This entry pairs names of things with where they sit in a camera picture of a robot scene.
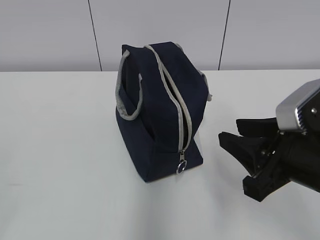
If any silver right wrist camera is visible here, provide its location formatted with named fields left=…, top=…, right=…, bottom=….
left=275, top=79, right=320, bottom=134

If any navy blue lunch bag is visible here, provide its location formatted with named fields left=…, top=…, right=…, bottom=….
left=115, top=41, right=212, bottom=183

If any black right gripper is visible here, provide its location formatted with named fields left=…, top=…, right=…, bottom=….
left=218, top=117, right=320, bottom=202

